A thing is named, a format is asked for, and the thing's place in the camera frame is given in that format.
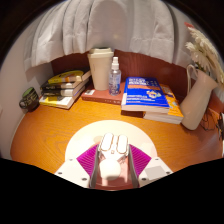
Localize white yellow thick book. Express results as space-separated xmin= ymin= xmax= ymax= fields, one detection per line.
xmin=38 ymin=88 xmax=83 ymax=110

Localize cream tumbler with lid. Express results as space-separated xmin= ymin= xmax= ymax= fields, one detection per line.
xmin=87 ymin=47 xmax=115 ymax=92

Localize white computer mouse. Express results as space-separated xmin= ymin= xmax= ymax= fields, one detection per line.
xmin=97 ymin=132 xmax=130 ymax=181

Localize clear spray bottle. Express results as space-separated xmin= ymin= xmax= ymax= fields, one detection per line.
xmin=108 ymin=56 xmax=122 ymax=97

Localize black yellow spine book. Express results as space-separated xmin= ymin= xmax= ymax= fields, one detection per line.
xmin=41 ymin=84 xmax=86 ymax=98

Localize blue cover book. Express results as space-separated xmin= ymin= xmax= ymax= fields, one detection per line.
xmin=120 ymin=76 xmax=170 ymax=114

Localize dark green mug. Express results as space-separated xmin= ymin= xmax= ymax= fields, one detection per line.
xmin=18 ymin=86 xmax=41 ymax=113

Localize white curtain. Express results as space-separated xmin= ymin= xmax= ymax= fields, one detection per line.
xmin=23 ymin=0 xmax=201 ymax=73

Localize reddish brown book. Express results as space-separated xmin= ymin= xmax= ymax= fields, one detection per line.
xmin=80 ymin=81 xmax=127 ymax=106

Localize white ceramic jug vase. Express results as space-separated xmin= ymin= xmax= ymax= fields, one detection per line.
xmin=179 ymin=63 xmax=219 ymax=131

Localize black cable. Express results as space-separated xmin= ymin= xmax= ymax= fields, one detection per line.
xmin=199 ymin=109 xmax=224 ymax=141

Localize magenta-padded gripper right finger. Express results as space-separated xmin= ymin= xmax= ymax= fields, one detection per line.
xmin=127 ymin=143 xmax=174 ymax=188

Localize white pink cartoon mouse pad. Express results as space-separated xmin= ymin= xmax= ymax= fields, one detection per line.
xmin=64 ymin=119 xmax=158 ymax=192

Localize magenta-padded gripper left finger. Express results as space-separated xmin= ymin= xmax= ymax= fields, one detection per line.
xmin=54 ymin=143 xmax=101 ymax=189

